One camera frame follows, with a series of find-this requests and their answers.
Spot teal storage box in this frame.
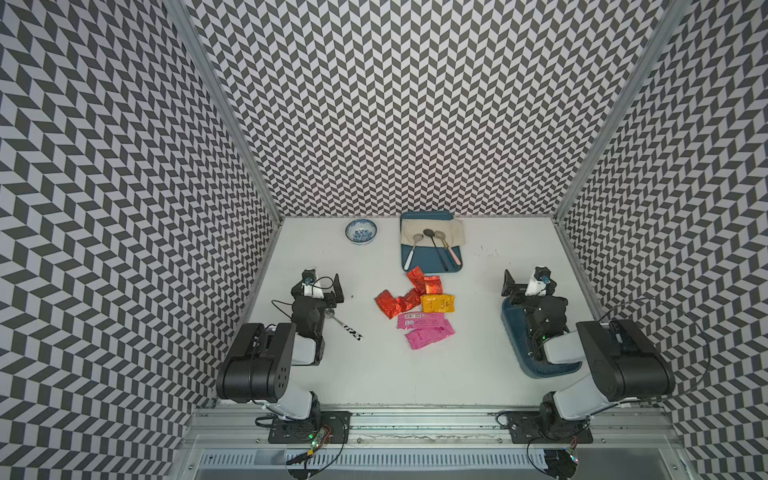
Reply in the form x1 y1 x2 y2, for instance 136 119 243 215
501 298 582 379

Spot small red tea bag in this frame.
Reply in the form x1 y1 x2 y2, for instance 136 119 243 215
397 289 421 313

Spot yellow tea bag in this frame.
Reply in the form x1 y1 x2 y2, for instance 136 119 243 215
421 294 455 313

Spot pink tea bag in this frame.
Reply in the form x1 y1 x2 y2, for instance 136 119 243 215
397 312 446 330
405 320 455 350

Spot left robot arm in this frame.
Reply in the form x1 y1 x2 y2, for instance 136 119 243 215
216 269 344 428

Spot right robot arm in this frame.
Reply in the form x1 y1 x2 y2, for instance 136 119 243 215
501 267 676 444

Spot blue white porcelain bowl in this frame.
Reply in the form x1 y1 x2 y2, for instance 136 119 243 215
344 219 378 246

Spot beige folded cloth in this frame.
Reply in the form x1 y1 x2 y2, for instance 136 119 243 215
400 219 465 248

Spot teal flat tray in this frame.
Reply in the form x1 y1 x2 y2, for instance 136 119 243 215
400 211 463 274

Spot dark metal spoon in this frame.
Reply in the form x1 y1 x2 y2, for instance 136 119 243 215
423 229 448 272

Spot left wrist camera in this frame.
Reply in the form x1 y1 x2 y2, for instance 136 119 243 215
299 269 324 299

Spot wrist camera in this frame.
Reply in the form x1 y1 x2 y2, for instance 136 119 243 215
525 266 557 297
299 269 324 299

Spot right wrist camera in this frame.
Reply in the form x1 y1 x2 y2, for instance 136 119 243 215
525 266 557 297

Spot pink handled gold spoon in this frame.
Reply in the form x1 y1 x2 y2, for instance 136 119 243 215
435 231 462 267

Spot white handled spoon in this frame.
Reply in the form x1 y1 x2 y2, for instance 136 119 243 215
404 233 424 271

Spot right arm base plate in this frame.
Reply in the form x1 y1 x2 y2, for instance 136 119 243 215
504 411 594 445

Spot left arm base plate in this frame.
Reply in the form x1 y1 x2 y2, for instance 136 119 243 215
268 410 352 445

